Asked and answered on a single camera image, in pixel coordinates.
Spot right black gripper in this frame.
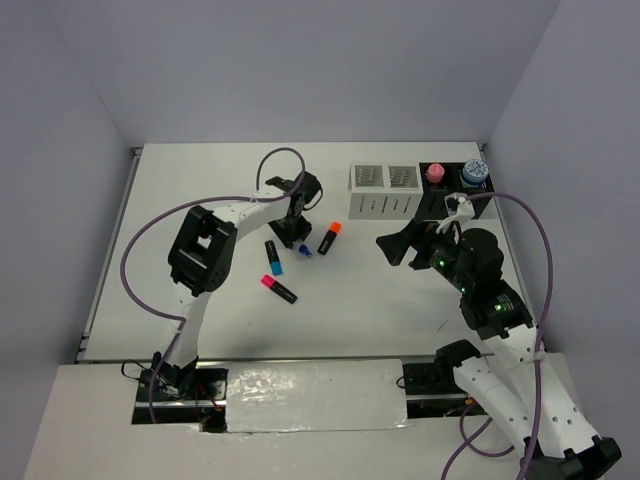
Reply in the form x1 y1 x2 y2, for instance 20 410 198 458
375 216 473 292

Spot clear blue spray bottle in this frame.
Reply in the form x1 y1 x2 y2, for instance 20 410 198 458
297 243 313 258

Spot orange cap highlighter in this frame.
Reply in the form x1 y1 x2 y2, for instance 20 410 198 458
317 222 342 255

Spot blue cap highlighter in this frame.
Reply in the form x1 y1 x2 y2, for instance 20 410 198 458
264 240 283 276

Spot pink cap highlighter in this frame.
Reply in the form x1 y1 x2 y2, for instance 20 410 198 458
261 275 298 304

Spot pink glue bottle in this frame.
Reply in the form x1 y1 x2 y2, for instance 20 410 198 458
425 163 446 185

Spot blue cleaning gel jar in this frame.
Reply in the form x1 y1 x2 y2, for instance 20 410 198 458
460 158 489 188

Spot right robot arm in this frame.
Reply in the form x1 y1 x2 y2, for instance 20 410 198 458
376 220 621 479

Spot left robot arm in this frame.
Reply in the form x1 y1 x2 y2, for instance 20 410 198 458
152 173 322 399

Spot black slotted container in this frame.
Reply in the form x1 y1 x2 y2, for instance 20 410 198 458
415 160 494 220

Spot white slotted container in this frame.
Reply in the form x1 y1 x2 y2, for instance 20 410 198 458
348 163 423 220

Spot silver foil tape sheet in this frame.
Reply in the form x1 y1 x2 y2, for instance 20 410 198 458
225 359 408 433

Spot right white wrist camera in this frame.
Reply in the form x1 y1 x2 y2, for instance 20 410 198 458
436 192 475 235

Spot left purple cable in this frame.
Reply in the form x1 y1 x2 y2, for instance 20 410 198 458
120 147 307 426

